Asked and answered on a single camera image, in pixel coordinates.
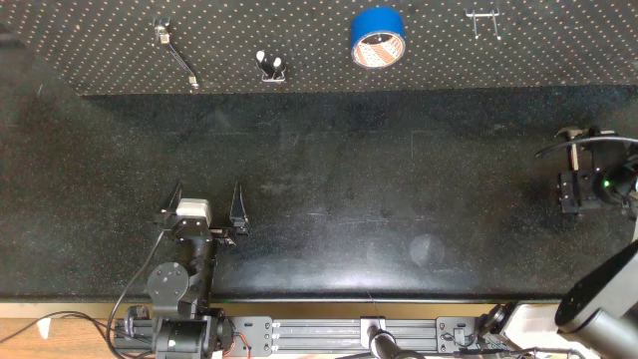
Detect thin black wire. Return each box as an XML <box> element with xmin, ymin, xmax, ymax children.
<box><xmin>0</xmin><ymin>310</ymin><xmax>151</xmax><ymax>358</ymax></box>

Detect black cable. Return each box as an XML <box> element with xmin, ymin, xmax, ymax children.
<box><xmin>105</xmin><ymin>228</ymin><xmax>166</xmax><ymax>359</ymax></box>
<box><xmin>534</xmin><ymin>133</ymin><xmax>638</xmax><ymax>161</ymax></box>

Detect hammer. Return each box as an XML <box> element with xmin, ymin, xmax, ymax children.
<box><xmin>553</xmin><ymin>125</ymin><xmax>594</xmax><ymax>174</ymax></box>

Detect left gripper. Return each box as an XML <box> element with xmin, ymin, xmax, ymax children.
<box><xmin>160</xmin><ymin>179</ymin><xmax>251</xmax><ymax>247</ymax></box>

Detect pliers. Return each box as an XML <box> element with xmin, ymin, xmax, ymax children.
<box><xmin>254</xmin><ymin>48</ymin><xmax>289</xmax><ymax>82</ymax></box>

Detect wrench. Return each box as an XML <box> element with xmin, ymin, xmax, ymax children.
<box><xmin>154</xmin><ymin>24</ymin><xmax>201</xmax><ymax>93</ymax></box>

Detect mounting rail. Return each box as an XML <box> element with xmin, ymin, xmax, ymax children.
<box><xmin>113</xmin><ymin>314</ymin><xmax>505</xmax><ymax>359</ymax></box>

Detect roll of blue tape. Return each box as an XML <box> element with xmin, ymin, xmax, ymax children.
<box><xmin>349</xmin><ymin>5</ymin><xmax>408</xmax><ymax>71</ymax></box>

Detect black pegboard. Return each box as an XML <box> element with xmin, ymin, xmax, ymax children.
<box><xmin>0</xmin><ymin>0</ymin><xmax>638</xmax><ymax>96</ymax></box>

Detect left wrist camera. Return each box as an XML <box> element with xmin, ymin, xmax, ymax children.
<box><xmin>174</xmin><ymin>197</ymin><xmax>214</xmax><ymax>221</ymax></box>

